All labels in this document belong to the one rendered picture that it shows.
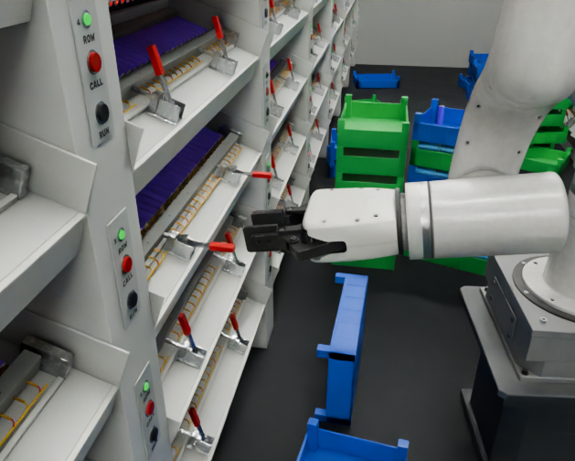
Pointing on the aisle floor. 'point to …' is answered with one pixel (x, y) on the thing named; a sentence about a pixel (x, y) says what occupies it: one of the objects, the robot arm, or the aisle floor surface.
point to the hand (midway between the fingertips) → (265, 230)
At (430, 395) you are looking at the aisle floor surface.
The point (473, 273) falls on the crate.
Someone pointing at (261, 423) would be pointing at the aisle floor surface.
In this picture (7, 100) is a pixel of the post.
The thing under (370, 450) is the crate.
